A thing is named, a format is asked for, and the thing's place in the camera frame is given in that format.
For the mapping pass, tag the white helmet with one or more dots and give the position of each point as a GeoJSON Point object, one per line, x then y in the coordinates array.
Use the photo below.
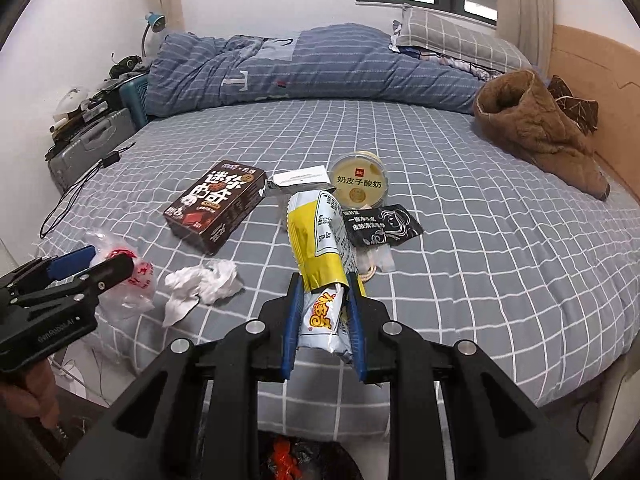
{"type": "Point", "coordinates": [70, 103]}

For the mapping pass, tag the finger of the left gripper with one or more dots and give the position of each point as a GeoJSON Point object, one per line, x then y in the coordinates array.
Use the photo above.
{"type": "Point", "coordinates": [88, 285]}
{"type": "Point", "coordinates": [39, 273]}

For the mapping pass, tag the brown fleece garment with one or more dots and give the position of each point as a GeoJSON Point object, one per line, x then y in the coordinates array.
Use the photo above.
{"type": "Point", "coordinates": [518, 113]}

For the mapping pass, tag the blue desk lamp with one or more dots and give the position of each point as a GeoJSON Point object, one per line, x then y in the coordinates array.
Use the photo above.
{"type": "Point", "coordinates": [154, 22]}

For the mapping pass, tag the yellow white snack bag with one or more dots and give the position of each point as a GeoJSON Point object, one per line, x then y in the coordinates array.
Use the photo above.
{"type": "Point", "coordinates": [325, 258]}

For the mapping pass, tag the brown patterned cushion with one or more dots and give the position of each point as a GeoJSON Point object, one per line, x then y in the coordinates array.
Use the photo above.
{"type": "Point", "coordinates": [583, 112]}

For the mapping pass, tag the white tissue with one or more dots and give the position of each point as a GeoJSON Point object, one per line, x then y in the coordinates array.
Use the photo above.
{"type": "Point", "coordinates": [195, 285]}

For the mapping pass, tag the black trash bin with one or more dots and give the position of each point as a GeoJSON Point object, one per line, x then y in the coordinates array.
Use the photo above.
{"type": "Point", "coordinates": [318, 459]}

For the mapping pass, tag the teal plastic stool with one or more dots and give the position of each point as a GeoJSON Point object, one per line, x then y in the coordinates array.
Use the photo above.
{"type": "Point", "coordinates": [133, 95]}

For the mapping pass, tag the white plastic mailer bag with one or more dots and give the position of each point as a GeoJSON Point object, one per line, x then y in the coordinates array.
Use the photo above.
{"type": "Point", "coordinates": [373, 260]}

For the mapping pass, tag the person's left hand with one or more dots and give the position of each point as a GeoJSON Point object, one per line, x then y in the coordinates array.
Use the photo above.
{"type": "Point", "coordinates": [35, 397]}

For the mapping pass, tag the black printed sachet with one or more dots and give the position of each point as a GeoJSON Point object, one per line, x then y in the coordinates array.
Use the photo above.
{"type": "Point", "coordinates": [391, 225]}

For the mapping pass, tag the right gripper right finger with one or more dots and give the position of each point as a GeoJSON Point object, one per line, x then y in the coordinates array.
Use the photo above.
{"type": "Point", "coordinates": [372, 358]}

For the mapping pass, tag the grey suitcase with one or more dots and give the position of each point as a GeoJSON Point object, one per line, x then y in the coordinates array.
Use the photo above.
{"type": "Point", "coordinates": [69, 160]}

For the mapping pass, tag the wooden headboard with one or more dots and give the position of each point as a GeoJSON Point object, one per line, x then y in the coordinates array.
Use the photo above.
{"type": "Point", "coordinates": [602, 69]}

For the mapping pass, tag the brown cookie box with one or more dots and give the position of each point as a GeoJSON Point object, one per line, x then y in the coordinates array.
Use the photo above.
{"type": "Point", "coordinates": [206, 214]}

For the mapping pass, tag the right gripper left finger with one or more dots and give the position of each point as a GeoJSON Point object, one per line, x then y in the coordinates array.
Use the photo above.
{"type": "Point", "coordinates": [277, 348]}

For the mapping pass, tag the beige right curtain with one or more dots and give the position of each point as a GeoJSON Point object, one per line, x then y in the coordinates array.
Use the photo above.
{"type": "Point", "coordinates": [528, 24]}

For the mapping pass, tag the yellow yogurt cup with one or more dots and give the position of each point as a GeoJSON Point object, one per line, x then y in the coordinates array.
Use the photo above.
{"type": "Point", "coordinates": [360, 180]}

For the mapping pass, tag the grey checked pillow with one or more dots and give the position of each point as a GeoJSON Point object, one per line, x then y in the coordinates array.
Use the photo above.
{"type": "Point", "coordinates": [427, 31]}

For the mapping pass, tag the blue striped duvet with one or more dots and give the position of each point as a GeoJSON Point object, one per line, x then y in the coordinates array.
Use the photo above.
{"type": "Point", "coordinates": [344, 61]}

